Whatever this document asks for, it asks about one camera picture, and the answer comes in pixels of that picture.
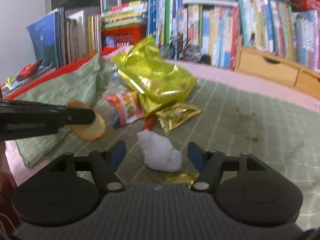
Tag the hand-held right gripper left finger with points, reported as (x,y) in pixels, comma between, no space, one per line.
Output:
(117,155)

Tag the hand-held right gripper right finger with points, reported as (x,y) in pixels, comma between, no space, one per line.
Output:
(196,155)

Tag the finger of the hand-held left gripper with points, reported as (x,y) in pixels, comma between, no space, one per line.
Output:
(50,116)
(25,131)

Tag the tan round snack slice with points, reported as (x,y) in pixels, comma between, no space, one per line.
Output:
(92,131)

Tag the white tissue ball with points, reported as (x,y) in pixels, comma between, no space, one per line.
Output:
(160,152)

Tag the small red wrapper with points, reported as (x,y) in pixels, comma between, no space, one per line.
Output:
(149,123)

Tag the orange red snack packet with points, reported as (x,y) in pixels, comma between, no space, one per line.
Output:
(125,107)

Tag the yellow-green foil bag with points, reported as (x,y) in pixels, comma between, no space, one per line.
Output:
(155,75)

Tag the row of beige upright books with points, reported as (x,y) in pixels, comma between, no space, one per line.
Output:
(80,37)

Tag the stack of flat colourful books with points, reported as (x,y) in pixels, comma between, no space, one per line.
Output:
(125,13)

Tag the row of tall picture books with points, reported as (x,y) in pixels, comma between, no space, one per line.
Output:
(195,27)

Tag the red plastic tray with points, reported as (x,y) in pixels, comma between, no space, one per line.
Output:
(62,70)

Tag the red flat picture book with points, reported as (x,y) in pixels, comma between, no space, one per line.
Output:
(30,71)

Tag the green checked cloth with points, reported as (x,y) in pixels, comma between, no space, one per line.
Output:
(250,142)

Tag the person's maroon striped clothing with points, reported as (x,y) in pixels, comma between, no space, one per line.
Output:
(7,205)

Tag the large blue picture book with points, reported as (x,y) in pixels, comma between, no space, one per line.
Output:
(43,40)

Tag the black model bicycle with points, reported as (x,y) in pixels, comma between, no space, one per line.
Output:
(187,53)

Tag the red plastic basket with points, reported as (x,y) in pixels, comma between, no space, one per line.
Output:
(125,36)

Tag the wooden drawer organizer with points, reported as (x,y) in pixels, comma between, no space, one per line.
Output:
(267,67)

